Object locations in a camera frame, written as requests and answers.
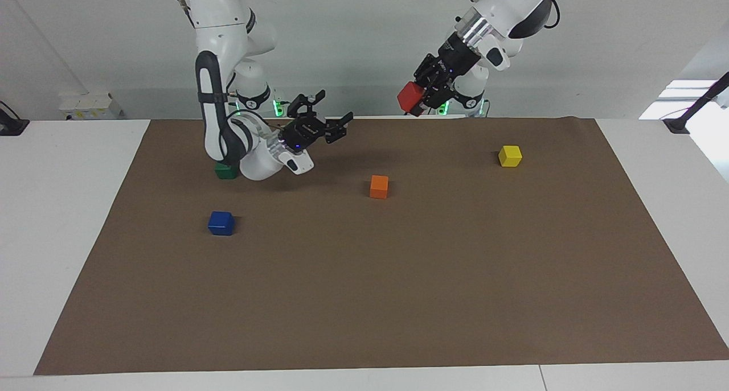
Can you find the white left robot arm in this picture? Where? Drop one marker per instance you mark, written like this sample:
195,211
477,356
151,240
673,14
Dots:
512,4

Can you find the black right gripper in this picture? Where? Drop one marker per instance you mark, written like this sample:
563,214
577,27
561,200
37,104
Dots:
304,134

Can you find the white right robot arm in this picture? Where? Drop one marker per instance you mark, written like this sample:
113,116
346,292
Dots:
219,15

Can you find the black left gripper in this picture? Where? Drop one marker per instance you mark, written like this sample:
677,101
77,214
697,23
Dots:
450,61

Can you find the white box with label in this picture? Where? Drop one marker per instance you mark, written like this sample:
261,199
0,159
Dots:
91,106

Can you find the green wooden block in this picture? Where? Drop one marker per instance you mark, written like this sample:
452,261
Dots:
226,172

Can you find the blue wooden block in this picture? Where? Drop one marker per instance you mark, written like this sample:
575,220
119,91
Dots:
221,223

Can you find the brown paper table mat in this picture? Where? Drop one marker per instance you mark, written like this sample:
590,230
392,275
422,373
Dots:
398,277

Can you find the red wooden block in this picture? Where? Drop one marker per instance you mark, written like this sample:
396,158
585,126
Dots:
409,97

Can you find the yellow wooden block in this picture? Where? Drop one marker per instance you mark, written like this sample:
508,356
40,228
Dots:
510,156

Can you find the black clamp mount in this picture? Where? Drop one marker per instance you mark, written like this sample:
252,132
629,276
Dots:
11,126

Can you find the orange wooden block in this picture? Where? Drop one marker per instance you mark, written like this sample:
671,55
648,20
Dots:
379,187

